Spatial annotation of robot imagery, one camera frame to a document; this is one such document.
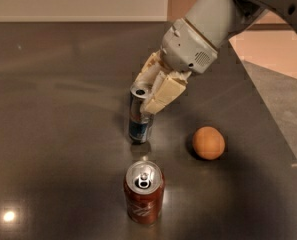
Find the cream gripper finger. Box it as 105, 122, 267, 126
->
140, 71, 191, 115
134, 52, 166, 91

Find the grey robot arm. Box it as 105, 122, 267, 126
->
136, 0, 297, 115

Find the orange ball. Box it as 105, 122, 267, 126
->
192, 126, 225, 160

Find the silver blue redbull can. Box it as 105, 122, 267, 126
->
128, 83, 154, 143

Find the red coke can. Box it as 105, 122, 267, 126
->
123, 161, 165, 225

